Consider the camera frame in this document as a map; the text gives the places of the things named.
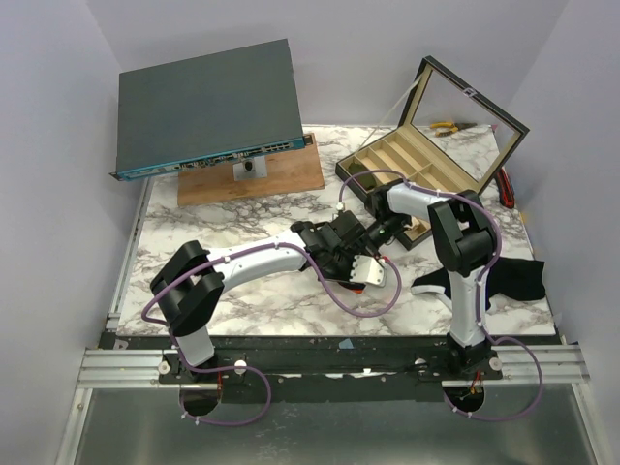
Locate navy orange underwear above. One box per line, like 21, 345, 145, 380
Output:
339, 282, 365, 295

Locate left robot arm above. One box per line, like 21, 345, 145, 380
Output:
142, 211, 383, 383

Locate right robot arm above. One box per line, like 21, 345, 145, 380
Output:
364, 180, 501, 380

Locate cream rolled underwear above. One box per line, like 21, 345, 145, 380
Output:
405, 218, 429, 241

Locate green rolled underwear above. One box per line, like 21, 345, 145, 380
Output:
349, 162, 377, 191

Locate black white underwear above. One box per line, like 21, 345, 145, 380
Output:
411, 257, 546, 310

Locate wooden board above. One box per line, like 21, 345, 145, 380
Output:
177, 133, 325, 206

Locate black compartment organizer box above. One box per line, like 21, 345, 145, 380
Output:
334, 55, 531, 251

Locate red black utility knife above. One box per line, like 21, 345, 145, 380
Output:
496, 168, 515, 209

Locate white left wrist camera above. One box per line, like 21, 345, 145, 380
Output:
349, 255, 387, 287

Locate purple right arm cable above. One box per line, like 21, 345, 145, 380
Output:
337, 169, 543, 423

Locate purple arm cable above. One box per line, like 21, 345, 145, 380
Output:
337, 169, 543, 423
140, 241, 403, 427

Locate metal switch stand bracket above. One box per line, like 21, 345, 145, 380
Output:
232, 156, 267, 182

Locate yellow handled pliers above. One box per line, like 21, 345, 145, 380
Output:
430, 122, 477, 138

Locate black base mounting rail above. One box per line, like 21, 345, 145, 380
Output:
159, 336, 503, 405

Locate grey network switch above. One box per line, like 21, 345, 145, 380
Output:
111, 39, 309, 181

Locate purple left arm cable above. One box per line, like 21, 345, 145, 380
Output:
140, 241, 403, 427

